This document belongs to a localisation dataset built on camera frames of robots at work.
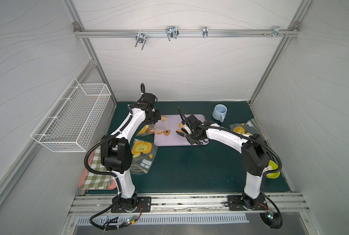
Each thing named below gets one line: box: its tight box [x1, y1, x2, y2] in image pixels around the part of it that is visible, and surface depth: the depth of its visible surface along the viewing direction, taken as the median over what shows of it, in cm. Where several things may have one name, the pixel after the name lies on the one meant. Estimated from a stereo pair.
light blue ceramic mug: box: [212, 103, 228, 123], surface depth 110 cm
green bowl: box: [266, 159, 281, 179], surface depth 84 cm
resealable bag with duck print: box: [129, 138, 158, 176], surface depth 92 cm
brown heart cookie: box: [163, 129, 172, 137], surface depth 103 cm
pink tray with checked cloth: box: [78, 142, 117, 190], surface depth 79 cm
